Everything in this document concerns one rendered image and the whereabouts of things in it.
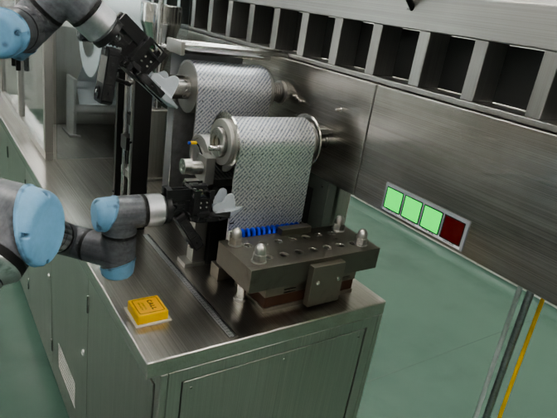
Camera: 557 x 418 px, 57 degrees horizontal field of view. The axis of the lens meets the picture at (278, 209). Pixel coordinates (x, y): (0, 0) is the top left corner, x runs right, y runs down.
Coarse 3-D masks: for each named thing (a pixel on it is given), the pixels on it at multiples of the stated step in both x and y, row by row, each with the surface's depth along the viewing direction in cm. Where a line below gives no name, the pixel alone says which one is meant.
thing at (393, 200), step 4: (388, 188) 127; (388, 192) 127; (392, 192) 126; (396, 192) 125; (388, 196) 128; (392, 196) 126; (396, 196) 125; (400, 196) 124; (388, 200) 128; (392, 200) 126; (396, 200) 125; (400, 200) 124; (388, 204) 128; (392, 204) 127; (396, 204) 125; (392, 208) 127; (396, 208) 126
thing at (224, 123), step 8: (216, 120) 129; (224, 120) 125; (224, 128) 126; (232, 128) 124; (312, 128) 138; (232, 136) 124; (232, 144) 124; (232, 152) 124; (216, 160) 130; (224, 160) 127
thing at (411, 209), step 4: (408, 200) 122; (412, 200) 121; (404, 204) 123; (408, 204) 122; (412, 204) 121; (416, 204) 120; (420, 204) 119; (404, 208) 123; (408, 208) 123; (412, 208) 122; (416, 208) 120; (420, 208) 119; (404, 212) 124; (408, 212) 123; (412, 212) 122; (416, 212) 121; (404, 216) 124; (408, 216) 123; (412, 216) 122; (416, 216) 121; (412, 220) 122; (416, 220) 121
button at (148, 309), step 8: (152, 296) 119; (128, 304) 115; (136, 304) 115; (144, 304) 115; (152, 304) 116; (160, 304) 116; (136, 312) 112; (144, 312) 112; (152, 312) 113; (160, 312) 114; (136, 320) 112; (144, 320) 112; (152, 320) 113
